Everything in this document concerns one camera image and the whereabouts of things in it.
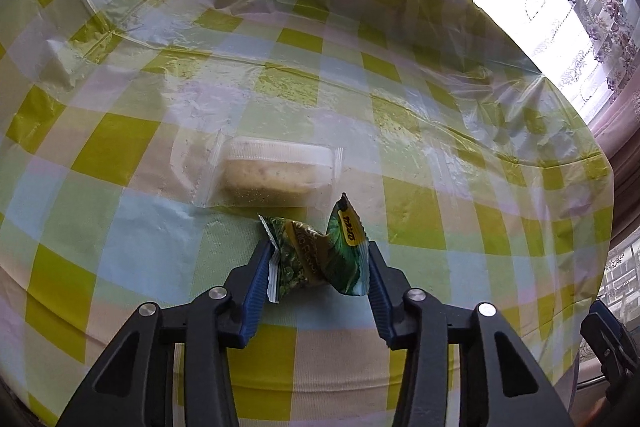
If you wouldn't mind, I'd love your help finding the small green pea packet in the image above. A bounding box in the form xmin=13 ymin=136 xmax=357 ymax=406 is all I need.
xmin=260 ymin=195 xmax=370 ymax=303

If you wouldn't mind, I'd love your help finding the clear packet rectangular cake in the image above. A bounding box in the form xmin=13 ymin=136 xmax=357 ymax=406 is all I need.
xmin=193 ymin=133 xmax=344 ymax=208

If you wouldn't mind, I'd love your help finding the green checkered plastic tablecloth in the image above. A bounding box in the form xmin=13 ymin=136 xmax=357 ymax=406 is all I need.
xmin=1 ymin=0 xmax=613 ymax=425

